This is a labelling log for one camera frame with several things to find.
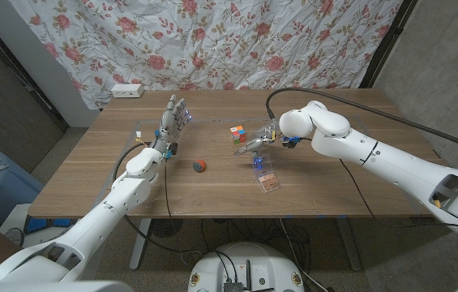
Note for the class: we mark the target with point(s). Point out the multicoloured Rubik's cube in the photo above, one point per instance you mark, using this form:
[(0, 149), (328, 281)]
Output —
[(238, 134)]

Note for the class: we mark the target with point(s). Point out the black round floor object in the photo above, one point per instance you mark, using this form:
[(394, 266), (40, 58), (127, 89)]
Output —
[(159, 228)]

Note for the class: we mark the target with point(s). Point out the white table leg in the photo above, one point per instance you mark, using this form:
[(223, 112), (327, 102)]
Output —
[(139, 247)]

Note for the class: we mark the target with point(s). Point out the grey table leg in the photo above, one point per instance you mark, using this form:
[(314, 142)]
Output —
[(350, 251)]

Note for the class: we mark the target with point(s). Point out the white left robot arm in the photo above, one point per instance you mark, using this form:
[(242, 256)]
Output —
[(103, 219)]

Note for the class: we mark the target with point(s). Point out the white power strip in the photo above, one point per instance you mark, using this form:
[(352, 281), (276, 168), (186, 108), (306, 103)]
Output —
[(126, 90)]

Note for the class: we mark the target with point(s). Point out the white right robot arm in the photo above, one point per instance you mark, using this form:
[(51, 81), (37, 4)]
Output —
[(374, 154)]

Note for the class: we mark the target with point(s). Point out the blue plastic bin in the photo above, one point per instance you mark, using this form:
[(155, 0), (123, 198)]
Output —
[(5, 190)]

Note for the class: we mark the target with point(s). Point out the red and grey ball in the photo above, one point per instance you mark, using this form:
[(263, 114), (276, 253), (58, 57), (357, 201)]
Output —
[(199, 166)]

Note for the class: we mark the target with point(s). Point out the clear eyeshadow palette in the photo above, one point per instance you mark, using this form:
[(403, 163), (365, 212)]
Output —
[(270, 182)]

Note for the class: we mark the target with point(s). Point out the white floor box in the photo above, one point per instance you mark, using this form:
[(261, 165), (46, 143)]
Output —
[(15, 215)]

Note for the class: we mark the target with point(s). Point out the floral backdrop cloth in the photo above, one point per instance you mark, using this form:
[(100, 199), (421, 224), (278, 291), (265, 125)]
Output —
[(212, 40)]

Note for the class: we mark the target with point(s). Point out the black backdrop stand pole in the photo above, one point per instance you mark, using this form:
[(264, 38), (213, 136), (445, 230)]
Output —
[(390, 40)]

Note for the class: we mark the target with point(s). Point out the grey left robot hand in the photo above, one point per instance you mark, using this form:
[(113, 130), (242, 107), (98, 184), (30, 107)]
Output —
[(168, 125)]

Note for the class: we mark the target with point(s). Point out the white robot torso base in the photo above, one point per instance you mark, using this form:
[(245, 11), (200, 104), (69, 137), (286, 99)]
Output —
[(249, 267)]

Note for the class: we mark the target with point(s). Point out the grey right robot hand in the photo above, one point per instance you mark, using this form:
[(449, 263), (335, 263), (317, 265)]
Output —
[(263, 137)]

